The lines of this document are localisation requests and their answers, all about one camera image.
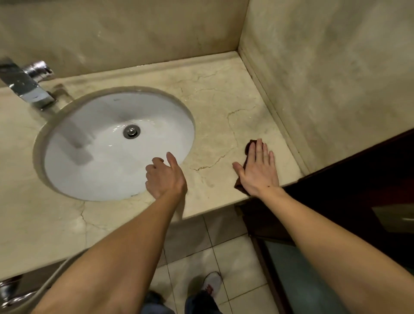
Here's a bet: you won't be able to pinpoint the grey and red shoe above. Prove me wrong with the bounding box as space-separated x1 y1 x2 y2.
201 271 224 299

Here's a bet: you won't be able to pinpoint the chrome faucet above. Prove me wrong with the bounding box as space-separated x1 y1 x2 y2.
0 56 58 111

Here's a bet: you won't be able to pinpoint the dark brown cleaning cloth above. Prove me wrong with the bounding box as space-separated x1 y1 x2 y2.
234 139 263 195

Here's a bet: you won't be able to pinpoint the white oval sink basin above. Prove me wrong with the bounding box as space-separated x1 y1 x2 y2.
32 86 196 202

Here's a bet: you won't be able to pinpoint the person's right hand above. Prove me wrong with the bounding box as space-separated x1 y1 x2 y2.
232 138 281 196

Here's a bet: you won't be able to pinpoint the person's left hand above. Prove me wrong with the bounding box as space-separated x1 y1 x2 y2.
145 151 188 200

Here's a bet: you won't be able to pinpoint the chrome drain pipe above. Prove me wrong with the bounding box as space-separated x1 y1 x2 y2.
0 276 40 309

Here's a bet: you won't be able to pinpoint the frosted glass door panel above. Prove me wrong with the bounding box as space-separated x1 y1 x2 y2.
259 239 350 314

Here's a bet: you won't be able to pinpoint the dark wooden door frame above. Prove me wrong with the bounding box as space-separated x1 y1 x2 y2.
240 129 414 314

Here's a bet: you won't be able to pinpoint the grey flexible hose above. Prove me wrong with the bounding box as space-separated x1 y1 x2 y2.
31 248 89 309

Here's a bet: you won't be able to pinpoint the person's right forearm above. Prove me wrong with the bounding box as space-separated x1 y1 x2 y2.
252 186 414 314

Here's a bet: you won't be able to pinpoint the person's blue jeans legs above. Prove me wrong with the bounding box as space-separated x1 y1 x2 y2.
142 290 224 314

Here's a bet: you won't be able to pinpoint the chrome sink drain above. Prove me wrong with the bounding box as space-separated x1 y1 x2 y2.
123 124 141 140

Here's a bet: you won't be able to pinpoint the person's left forearm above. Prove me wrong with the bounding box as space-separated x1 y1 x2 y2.
32 187 188 314

